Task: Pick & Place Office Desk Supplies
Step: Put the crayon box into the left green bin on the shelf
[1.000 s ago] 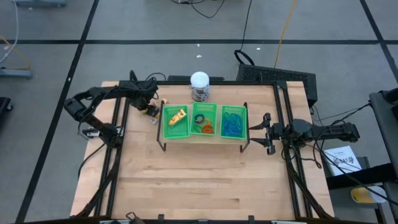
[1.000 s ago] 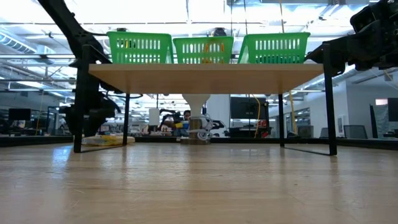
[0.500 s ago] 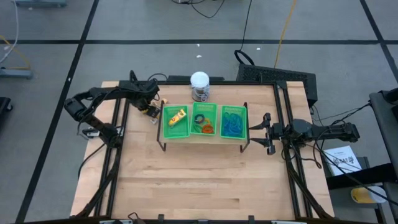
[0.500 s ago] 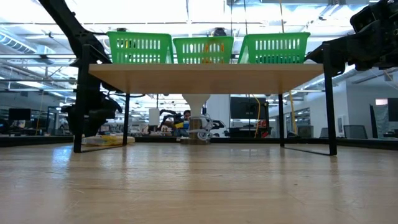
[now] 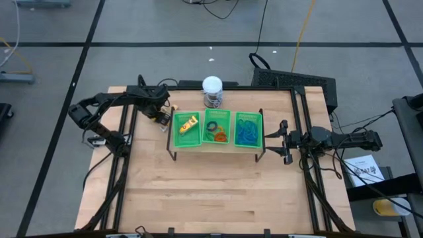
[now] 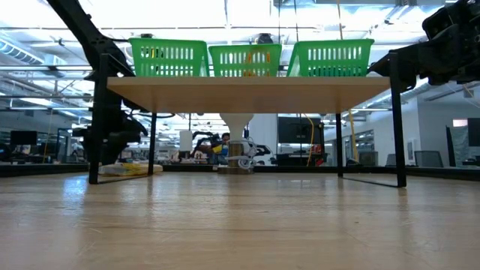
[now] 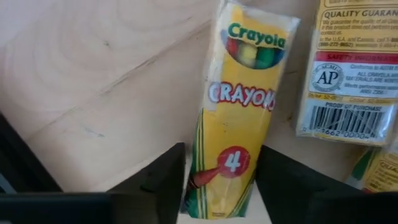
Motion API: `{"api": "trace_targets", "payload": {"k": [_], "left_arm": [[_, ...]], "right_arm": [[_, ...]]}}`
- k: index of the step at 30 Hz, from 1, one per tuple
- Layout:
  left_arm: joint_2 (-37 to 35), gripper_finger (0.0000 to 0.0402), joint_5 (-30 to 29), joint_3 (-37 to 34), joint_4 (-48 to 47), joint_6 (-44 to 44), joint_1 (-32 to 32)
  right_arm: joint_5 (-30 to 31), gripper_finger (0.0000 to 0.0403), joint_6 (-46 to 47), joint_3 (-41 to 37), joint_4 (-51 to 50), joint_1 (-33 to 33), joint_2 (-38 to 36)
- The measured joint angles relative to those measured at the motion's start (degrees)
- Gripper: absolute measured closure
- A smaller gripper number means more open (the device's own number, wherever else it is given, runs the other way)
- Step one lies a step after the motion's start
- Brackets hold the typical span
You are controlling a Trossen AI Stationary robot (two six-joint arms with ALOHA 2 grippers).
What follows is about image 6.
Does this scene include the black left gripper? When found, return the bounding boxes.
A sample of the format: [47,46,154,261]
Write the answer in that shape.
[73,107,149,167]

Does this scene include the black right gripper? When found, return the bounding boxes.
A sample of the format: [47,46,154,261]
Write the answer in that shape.
[368,0,480,94]

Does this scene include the green slotted plastic basket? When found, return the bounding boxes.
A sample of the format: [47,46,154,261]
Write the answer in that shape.
[128,37,211,78]
[286,38,376,78]
[208,43,283,78]

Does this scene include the wooden shelf riser black legs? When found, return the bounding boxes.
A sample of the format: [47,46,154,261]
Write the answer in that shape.
[88,52,409,188]

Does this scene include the white panel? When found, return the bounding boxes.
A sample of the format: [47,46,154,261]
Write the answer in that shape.
[178,130,194,153]

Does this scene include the black upright panel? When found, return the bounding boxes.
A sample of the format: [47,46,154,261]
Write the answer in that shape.
[445,125,458,169]

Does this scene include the black monitor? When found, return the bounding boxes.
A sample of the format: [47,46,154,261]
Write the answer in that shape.
[277,116,325,145]
[10,130,39,147]
[466,117,480,148]

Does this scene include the grey mesh chair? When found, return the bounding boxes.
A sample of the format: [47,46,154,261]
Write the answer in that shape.
[413,150,445,169]

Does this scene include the person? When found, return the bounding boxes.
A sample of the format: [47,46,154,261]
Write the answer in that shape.
[209,132,233,165]

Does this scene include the white-lidded jar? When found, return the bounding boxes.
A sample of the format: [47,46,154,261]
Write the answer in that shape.
[217,112,260,176]

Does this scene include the dark machine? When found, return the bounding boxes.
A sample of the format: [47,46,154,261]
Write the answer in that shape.
[0,142,13,163]

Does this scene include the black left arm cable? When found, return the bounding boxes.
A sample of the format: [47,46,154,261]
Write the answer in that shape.
[127,107,176,120]

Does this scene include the yellow hanging cable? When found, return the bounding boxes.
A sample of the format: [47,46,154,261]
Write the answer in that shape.
[347,109,360,163]
[299,113,315,167]

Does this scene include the black metal table frame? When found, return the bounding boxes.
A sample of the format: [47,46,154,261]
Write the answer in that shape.
[0,163,480,181]

